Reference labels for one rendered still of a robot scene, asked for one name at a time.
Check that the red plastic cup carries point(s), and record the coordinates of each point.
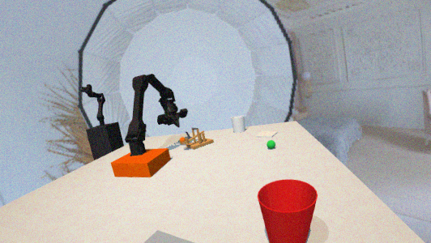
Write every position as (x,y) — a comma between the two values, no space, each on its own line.
(287,208)

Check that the green ball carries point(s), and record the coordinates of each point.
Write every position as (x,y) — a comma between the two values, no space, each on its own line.
(271,144)

